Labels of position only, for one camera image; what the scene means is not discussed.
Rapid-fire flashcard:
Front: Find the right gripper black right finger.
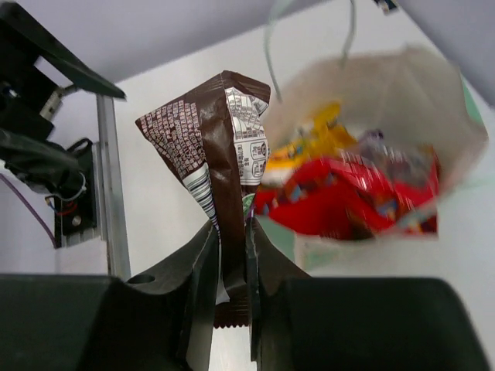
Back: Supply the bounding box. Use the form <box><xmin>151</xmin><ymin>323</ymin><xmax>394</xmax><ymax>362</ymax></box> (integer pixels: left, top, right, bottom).
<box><xmin>245</xmin><ymin>218</ymin><xmax>490</xmax><ymax>370</ymax></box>

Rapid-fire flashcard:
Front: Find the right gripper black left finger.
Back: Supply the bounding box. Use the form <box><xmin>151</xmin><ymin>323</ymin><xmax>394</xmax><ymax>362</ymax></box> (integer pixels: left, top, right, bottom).
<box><xmin>0</xmin><ymin>220</ymin><xmax>220</xmax><ymax>371</ymax></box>

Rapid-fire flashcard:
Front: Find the red cookie snack bag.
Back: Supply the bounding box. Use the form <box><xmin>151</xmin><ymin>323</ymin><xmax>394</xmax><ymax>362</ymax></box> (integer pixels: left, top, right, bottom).
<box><xmin>254</xmin><ymin>157</ymin><xmax>439</xmax><ymax>240</ymax></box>

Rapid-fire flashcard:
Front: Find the brown bar wrapper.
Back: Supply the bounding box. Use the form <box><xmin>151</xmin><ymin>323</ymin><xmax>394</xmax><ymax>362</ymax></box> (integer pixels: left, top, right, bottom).
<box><xmin>135</xmin><ymin>70</ymin><xmax>271</xmax><ymax>328</ymax></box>

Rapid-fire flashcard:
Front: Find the green white paper bag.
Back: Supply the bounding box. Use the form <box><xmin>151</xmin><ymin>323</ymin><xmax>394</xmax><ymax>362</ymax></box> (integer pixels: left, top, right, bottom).
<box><xmin>254</xmin><ymin>0</ymin><xmax>490</xmax><ymax>271</ymax></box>

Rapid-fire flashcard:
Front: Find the yellow bar wrapper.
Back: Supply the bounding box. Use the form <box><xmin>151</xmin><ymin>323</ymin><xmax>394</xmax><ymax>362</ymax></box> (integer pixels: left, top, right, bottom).
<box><xmin>261</xmin><ymin>102</ymin><xmax>357</xmax><ymax>187</ymax></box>

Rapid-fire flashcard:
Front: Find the aluminium front rail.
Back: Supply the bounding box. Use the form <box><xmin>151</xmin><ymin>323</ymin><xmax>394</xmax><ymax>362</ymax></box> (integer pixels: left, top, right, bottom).
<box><xmin>55</xmin><ymin>96</ymin><xmax>131</xmax><ymax>280</ymax></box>

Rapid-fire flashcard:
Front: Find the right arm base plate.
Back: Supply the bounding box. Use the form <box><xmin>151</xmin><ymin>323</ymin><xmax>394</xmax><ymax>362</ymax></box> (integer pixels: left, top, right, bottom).
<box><xmin>44</xmin><ymin>138</ymin><xmax>97</xmax><ymax>248</ymax></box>

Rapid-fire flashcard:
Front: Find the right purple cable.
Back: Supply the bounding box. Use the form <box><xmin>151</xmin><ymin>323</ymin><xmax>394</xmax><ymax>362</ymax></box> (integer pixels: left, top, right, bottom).
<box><xmin>0</xmin><ymin>173</ymin><xmax>57</xmax><ymax>245</ymax></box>

